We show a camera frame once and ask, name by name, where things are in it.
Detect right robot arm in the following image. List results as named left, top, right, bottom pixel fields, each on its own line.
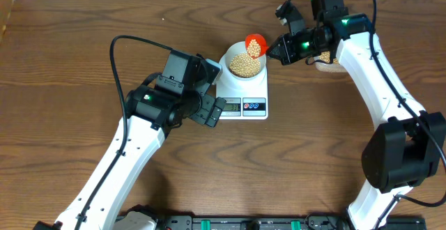
left=266, top=0, right=445, bottom=229

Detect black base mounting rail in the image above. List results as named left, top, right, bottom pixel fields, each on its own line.
left=114, top=215, right=428, bottom=230

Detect soybeans in bowl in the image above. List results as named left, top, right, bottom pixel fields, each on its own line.
left=229, top=53, right=261, bottom=78

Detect clear container of soybeans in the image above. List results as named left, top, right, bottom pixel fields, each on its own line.
left=314, top=52, right=346, bottom=73

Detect red plastic measuring scoop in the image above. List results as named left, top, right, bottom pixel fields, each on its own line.
left=245, top=33, right=268, bottom=59

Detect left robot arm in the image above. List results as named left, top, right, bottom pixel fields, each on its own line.
left=35, top=49, right=226, bottom=230

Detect light grey round bowl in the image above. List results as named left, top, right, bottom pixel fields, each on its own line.
left=222, top=42, right=266, bottom=79

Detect white digital kitchen scale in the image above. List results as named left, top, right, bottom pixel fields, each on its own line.
left=216, top=56, right=268, bottom=120

